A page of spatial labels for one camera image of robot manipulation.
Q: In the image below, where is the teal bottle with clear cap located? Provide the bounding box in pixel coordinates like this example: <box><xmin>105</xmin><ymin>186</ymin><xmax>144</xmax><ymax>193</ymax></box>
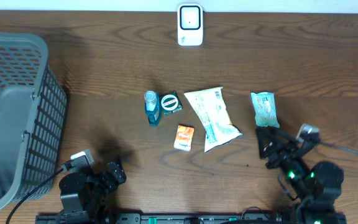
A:
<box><xmin>144</xmin><ymin>90</ymin><xmax>162</xmax><ymax>126</ymax></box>

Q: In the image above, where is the white and yellow snack bag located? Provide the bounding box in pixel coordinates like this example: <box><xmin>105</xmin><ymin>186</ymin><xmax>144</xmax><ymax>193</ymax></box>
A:
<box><xmin>184</xmin><ymin>86</ymin><xmax>243</xmax><ymax>152</ymax></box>

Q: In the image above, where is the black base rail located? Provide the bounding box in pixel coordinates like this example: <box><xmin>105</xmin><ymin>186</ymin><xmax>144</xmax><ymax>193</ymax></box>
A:
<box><xmin>35</xmin><ymin>213</ymin><xmax>347</xmax><ymax>224</ymax></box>

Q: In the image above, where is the black left camera cable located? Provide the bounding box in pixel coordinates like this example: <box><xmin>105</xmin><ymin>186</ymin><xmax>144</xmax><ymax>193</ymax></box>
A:
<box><xmin>4</xmin><ymin>167</ymin><xmax>65</xmax><ymax>224</ymax></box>

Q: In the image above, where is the green box with round label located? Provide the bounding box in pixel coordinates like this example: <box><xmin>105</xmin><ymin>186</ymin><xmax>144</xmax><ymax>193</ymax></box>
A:
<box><xmin>160</xmin><ymin>91</ymin><xmax>183</xmax><ymax>116</ymax></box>

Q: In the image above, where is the white barcode scanner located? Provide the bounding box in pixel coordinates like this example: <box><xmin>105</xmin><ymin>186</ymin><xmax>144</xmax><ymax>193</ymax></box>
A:
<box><xmin>177</xmin><ymin>3</ymin><xmax>204</xmax><ymax>47</ymax></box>

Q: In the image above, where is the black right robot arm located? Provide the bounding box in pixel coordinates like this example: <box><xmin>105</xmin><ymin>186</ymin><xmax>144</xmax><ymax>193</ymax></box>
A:
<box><xmin>256</xmin><ymin>124</ymin><xmax>346</xmax><ymax>223</ymax></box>

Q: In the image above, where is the dark grey plastic basket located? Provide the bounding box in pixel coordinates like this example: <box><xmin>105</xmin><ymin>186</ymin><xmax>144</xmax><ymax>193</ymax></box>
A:
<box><xmin>0</xmin><ymin>32</ymin><xmax>67</xmax><ymax>210</ymax></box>

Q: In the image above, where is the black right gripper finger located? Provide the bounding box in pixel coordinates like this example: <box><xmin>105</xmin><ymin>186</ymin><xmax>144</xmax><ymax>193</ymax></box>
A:
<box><xmin>255</xmin><ymin>127</ymin><xmax>280</xmax><ymax>159</ymax></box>
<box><xmin>272</xmin><ymin>127</ymin><xmax>301</xmax><ymax>144</ymax></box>

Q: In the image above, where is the light green snack packet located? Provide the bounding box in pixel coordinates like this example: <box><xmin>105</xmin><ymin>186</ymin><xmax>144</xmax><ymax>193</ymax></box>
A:
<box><xmin>251</xmin><ymin>92</ymin><xmax>280</xmax><ymax>128</ymax></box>

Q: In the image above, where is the small orange white box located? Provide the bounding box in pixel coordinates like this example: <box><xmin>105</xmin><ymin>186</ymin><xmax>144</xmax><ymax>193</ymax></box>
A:
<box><xmin>173</xmin><ymin>125</ymin><xmax>195</xmax><ymax>152</ymax></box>

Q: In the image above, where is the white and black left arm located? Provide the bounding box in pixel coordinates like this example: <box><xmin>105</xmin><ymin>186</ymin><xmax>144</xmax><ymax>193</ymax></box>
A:
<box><xmin>55</xmin><ymin>156</ymin><xmax>127</xmax><ymax>224</ymax></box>

